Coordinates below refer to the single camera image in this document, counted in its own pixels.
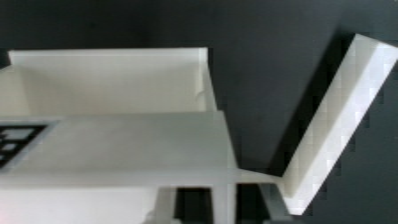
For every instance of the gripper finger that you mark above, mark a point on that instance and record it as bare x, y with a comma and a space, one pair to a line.
280, 216

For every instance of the large white drawer cabinet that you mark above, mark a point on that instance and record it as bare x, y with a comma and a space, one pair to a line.
113, 137

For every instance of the white front fence rail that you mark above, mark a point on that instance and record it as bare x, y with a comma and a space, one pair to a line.
358, 81

